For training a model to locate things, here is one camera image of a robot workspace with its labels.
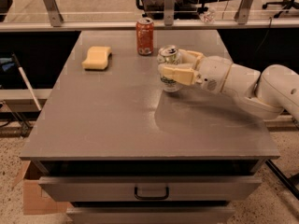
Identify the grey drawer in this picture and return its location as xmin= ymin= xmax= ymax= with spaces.
xmin=66 ymin=207 xmax=235 ymax=224
xmin=38 ymin=176 xmax=261 ymax=203

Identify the crushed white 7up can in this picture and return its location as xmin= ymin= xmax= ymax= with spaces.
xmin=157 ymin=45 xmax=182 ymax=92

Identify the grey railing post left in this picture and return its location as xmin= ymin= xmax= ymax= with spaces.
xmin=43 ymin=0 xmax=64 ymax=27

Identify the white pole with black grip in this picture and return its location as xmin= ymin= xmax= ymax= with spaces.
xmin=12 ymin=53 xmax=42 ymax=111

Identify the grey railing post middle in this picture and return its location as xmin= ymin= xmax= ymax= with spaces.
xmin=164 ymin=0 xmax=175 ymax=26

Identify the yellow sponge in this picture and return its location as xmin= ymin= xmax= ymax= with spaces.
xmin=82 ymin=46 xmax=112 ymax=70

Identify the orange soda can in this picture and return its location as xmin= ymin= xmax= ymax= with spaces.
xmin=135 ymin=18 xmax=154 ymax=55

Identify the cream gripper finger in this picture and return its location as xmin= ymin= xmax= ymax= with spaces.
xmin=179 ymin=49 xmax=205 ymax=69
xmin=158 ymin=63 xmax=202 ymax=86

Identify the cardboard box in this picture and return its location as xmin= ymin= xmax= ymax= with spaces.
xmin=13 ymin=161 xmax=71 ymax=215

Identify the black rolling chair base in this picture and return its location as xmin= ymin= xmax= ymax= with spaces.
xmin=262 ymin=0 xmax=299 ymax=19

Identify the black drawer handle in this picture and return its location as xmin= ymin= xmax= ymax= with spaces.
xmin=134 ymin=187 xmax=170 ymax=201

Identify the grey railing post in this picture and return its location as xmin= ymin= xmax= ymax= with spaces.
xmin=164 ymin=0 xmax=175 ymax=26
xmin=43 ymin=0 xmax=64 ymax=27
xmin=235 ymin=0 xmax=253 ymax=24

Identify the grey lower drawer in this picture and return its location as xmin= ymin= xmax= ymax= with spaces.
xmin=66 ymin=207 xmax=235 ymax=224

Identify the crumpled clear plastic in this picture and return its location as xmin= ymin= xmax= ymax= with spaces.
xmin=199 ymin=9 xmax=216 ymax=24

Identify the grey top drawer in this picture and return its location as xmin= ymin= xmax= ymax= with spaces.
xmin=38 ymin=176 xmax=261 ymax=203

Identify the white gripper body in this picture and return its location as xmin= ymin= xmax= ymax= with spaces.
xmin=196 ymin=56 xmax=233 ymax=94

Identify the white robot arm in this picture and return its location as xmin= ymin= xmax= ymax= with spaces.
xmin=157 ymin=47 xmax=299 ymax=120

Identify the grey railing post right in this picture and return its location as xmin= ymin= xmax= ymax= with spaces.
xmin=235 ymin=0 xmax=253 ymax=24

